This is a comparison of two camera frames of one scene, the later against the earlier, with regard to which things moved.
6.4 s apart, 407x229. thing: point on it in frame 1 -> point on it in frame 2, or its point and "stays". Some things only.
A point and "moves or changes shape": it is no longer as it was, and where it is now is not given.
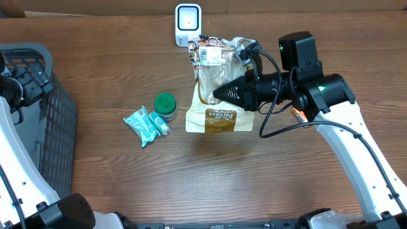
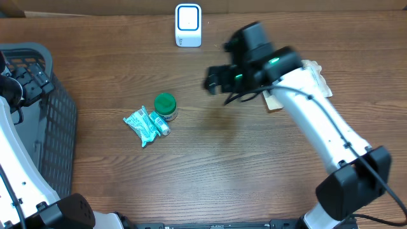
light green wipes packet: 142,124 stays
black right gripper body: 250,95 -> 230,81
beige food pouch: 216,65 moves or changes shape
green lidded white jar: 165,104 stays
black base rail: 274,224 stays
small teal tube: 160,123 stays
